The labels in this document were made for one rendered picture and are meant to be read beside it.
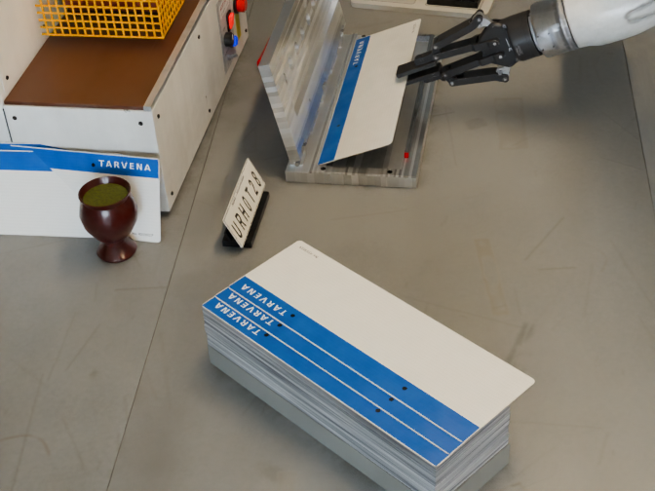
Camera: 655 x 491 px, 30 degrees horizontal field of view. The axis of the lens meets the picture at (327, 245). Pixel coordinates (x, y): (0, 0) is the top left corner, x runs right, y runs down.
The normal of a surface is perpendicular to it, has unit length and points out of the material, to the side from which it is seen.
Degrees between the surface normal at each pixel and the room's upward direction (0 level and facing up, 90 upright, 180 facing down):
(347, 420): 90
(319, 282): 0
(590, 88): 0
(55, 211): 63
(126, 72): 0
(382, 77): 22
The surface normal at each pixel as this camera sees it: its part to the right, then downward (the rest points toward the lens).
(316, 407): -0.71, 0.47
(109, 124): -0.17, 0.62
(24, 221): -0.15, 0.20
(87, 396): -0.07, -0.78
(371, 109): -0.42, -0.75
